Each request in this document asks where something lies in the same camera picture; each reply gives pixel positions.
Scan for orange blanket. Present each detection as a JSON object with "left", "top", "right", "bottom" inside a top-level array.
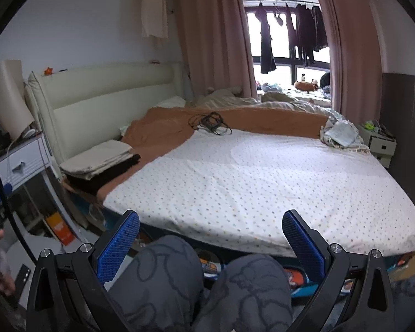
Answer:
[{"left": 97, "top": 106, "right": 328, "bottom": 202}]

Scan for light blue folded pajamas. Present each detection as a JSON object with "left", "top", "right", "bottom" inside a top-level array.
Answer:
[{"left": 320, "top": 118, "right": 370, "bottom": 154}]

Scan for white floral bed sheet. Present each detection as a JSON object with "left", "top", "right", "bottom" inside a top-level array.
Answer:
[{"left": 104, "top": 130, "right": 415, "bottom": 256}]

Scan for white bedside drawer cabinet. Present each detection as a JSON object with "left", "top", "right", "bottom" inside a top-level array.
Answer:
[{"left": 357, "top": 120, "right": 397, "bottom": 169}]

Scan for cream padded headboard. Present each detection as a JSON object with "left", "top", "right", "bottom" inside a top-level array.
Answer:
[{"left": 25, "top": 62, "right": 183, "bottom": 176}]

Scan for beige rumpled duvet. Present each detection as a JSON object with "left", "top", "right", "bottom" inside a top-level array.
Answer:
[{"left": 185, "top": 89, "right": 346, "bottom": 123}]

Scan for black folded clothes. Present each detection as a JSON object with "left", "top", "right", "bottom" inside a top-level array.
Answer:
[{"left": 66, "top": 154, "right": 141, "bottom": 196}]

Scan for white left nightstand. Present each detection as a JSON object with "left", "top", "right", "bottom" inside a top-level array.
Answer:
[{"left": 0, "top": 132, "right": 84, "bottom": 241}]

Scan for hanging dark clothes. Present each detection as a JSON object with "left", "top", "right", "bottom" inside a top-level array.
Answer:
[{"left": 247, "top": 4, "right": 329, "bottom": 74}]

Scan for pink curtain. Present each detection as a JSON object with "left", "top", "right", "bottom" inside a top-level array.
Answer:
[{"left": 174, "top": 0, "right": 257, "bottom": 98}]

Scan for black charger with cable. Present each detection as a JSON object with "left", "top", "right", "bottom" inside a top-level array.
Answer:
[{"left": 188, "top": 112, "right": 232, "bottom": 136}]

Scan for orange box on floor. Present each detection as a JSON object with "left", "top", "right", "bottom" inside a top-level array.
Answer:
[{"left": 45, "top": 211, "right": 75, "bottom": 246}]

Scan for white hanging towel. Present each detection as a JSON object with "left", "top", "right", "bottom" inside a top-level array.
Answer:
[{"left": 141, "top": 0, "right": 168, "bottom": 40}]

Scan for person's grey patterned legs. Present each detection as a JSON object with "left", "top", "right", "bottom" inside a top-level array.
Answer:
[{"left": 109, "top": 235, "right": 293, "bottom": 331}]

